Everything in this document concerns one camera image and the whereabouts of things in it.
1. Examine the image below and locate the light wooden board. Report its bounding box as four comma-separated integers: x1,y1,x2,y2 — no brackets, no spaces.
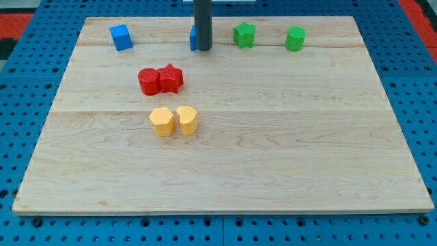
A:
12,16,434,216

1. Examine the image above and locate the blue cube block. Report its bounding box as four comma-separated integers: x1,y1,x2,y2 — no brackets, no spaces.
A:
109,24,133,51

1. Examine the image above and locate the yellow heart block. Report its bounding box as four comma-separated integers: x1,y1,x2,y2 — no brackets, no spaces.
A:
176,106,198,136

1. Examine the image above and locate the yellow hexagon block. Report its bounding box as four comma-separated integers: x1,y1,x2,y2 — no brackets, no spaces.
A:
149,107,175,137

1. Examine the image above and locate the red star block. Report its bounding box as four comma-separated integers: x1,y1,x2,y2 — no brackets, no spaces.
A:
158,64,184,94

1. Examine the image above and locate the red cylinder block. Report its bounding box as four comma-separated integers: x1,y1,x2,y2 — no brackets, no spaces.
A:
137,68,160,96

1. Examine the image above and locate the green star block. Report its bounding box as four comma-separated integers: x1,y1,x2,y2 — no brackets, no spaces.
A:
233,22,256,49

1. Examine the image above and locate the blue block behind rod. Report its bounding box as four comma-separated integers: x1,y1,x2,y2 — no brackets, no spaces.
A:
189,25,197,51

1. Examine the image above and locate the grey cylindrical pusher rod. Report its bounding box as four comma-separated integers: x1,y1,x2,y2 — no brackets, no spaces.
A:
193,0,212,51

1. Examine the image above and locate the green cylinder block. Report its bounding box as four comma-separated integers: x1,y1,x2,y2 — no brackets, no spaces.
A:
285,26,306,52

